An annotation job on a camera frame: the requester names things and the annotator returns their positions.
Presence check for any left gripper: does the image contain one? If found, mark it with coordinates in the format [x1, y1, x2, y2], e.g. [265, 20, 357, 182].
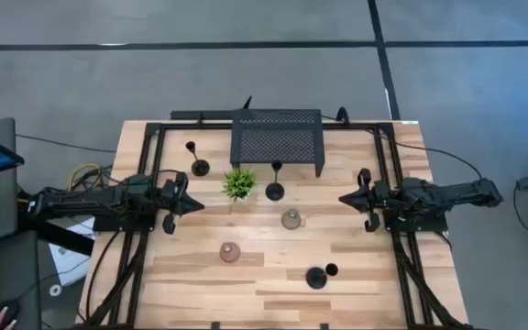
[160, 171, 205, 236]

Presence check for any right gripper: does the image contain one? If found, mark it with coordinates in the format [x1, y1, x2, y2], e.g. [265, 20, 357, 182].
[338, 167, 390, 234]

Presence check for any black metal candlestick holder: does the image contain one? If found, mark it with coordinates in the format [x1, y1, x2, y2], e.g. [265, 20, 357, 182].
[184, 140, 211, 178]
[264, 159, 286, 203]
[304, 262, 340, 291]

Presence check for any pink glass candle holder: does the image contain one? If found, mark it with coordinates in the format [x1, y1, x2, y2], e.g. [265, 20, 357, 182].
[218, 241, 242, 264]

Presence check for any green glass candle holder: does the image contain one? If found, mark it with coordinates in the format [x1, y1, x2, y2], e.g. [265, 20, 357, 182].
[280, 208, 303, 231]

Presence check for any green plant in white pot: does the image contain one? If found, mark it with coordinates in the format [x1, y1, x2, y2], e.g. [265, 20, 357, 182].
[221, 167, 259, 204]

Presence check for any black perforated metal shelf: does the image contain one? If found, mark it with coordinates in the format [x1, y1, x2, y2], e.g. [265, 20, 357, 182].
[229, 108, 325, 179]

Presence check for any white paper sheet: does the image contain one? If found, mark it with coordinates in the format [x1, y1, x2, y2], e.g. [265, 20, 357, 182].
[47, 216, 96, 288]

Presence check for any black stand leg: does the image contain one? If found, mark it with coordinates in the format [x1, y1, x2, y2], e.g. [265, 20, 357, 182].
[16, 214, 95, 257]

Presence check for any black computer mouse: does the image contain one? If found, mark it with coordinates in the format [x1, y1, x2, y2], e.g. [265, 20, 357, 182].
[0, 298, 21, 322]

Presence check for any black aluminium table frame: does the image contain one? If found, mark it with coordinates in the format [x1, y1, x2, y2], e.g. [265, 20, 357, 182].
[74, 108, 474, 330]

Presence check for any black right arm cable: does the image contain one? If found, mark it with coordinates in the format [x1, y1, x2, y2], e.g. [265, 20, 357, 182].
[382, 137, 485, 182]

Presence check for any yellow cable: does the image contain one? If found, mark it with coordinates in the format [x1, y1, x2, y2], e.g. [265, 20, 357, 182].
[68, 162, 104, 192]

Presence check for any thin black floor cable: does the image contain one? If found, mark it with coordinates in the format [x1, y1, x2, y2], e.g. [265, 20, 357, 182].
[15, 133, 117, 154]

